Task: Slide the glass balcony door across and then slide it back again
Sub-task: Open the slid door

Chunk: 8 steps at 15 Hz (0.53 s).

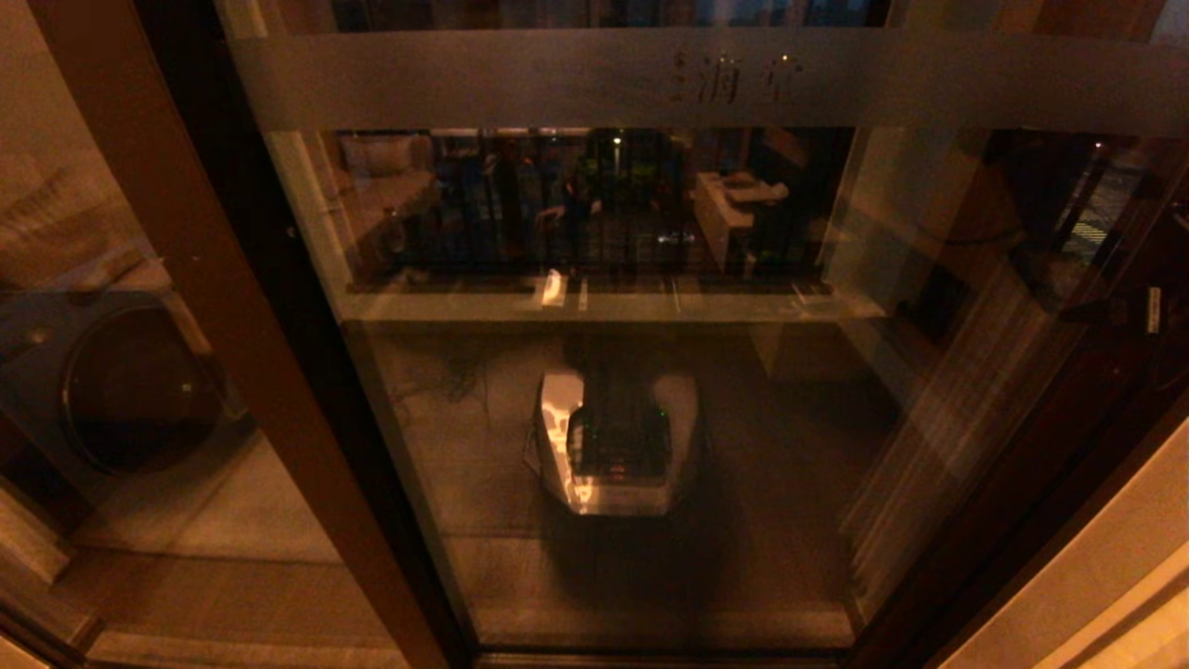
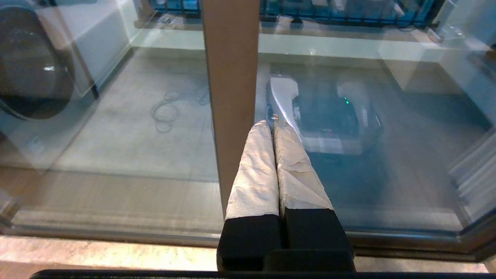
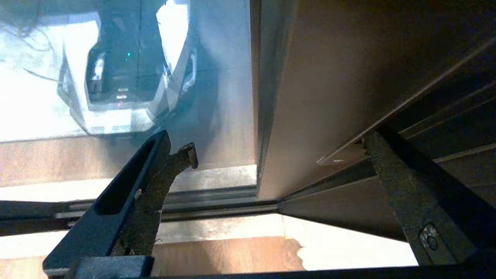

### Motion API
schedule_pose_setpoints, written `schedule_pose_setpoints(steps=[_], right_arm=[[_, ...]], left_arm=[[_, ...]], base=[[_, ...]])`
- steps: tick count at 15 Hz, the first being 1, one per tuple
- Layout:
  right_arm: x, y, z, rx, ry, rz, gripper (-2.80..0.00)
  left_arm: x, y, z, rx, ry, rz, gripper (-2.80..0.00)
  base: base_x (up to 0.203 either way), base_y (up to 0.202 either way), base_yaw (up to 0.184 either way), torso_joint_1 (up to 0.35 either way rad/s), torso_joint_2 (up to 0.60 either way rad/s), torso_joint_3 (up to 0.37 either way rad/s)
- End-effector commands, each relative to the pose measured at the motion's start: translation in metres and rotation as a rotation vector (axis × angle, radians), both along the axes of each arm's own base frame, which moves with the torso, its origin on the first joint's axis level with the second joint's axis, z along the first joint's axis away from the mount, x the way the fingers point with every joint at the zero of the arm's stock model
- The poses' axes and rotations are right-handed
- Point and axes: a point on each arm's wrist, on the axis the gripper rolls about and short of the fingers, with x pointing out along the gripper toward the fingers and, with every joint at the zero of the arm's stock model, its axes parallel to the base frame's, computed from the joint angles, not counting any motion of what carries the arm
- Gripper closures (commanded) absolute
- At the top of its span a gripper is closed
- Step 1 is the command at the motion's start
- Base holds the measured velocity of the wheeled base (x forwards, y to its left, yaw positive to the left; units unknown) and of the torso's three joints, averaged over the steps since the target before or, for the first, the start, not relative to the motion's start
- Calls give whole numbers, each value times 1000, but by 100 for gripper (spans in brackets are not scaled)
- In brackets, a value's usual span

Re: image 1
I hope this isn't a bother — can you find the brown framed sliding glass door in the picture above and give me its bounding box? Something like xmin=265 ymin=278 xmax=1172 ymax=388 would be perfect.
xmin=214 ymin=0 xmax=1189 ymax=665

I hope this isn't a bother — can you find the dark brown door jamb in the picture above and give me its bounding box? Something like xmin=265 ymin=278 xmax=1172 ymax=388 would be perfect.
xmin=841 ymin=186 xmax=1189 ymax=669

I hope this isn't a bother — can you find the long black metal balcony railing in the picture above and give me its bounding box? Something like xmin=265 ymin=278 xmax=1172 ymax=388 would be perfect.
xmin=339 ymin=128 xmax=851 ymax=280

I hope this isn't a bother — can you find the brown framed fixed glass panel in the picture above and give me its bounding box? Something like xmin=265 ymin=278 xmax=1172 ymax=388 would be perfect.
xmin=0 ymin=0 xmax=475 ymax=669

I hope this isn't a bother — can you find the grey front-loading washing machine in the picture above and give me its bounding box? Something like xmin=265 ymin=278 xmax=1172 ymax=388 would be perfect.
xmin=0 ymin=260 xmax=252 ymax=507

